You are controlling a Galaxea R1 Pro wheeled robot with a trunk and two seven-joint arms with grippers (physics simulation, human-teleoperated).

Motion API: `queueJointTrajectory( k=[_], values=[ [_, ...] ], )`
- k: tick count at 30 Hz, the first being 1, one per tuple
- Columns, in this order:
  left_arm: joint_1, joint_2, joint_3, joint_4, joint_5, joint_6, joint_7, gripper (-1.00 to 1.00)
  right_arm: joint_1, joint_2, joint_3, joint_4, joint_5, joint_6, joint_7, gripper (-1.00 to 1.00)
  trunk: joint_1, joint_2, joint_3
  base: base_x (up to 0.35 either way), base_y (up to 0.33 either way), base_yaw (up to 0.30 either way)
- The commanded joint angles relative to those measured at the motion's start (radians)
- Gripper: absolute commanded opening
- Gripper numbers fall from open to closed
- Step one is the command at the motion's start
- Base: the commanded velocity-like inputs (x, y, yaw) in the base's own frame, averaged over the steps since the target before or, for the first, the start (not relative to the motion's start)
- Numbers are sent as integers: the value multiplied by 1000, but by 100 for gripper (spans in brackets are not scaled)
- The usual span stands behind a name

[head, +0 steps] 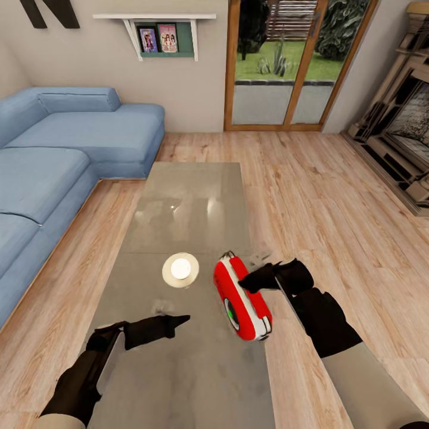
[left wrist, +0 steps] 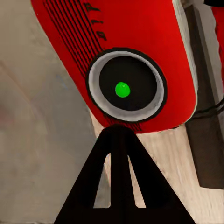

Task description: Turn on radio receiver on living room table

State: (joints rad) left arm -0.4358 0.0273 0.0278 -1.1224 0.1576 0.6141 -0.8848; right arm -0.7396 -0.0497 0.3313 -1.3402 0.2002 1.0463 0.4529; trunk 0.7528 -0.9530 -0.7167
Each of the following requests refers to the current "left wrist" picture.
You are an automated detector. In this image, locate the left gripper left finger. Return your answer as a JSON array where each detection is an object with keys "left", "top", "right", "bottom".
[{"left": 54, "top": 124, "right": 124, "bottom": 224}]

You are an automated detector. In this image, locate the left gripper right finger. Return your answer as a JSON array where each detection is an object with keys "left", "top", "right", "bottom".
[{"left": 117, "top": 124, "right": 196, "bottom": 224}]

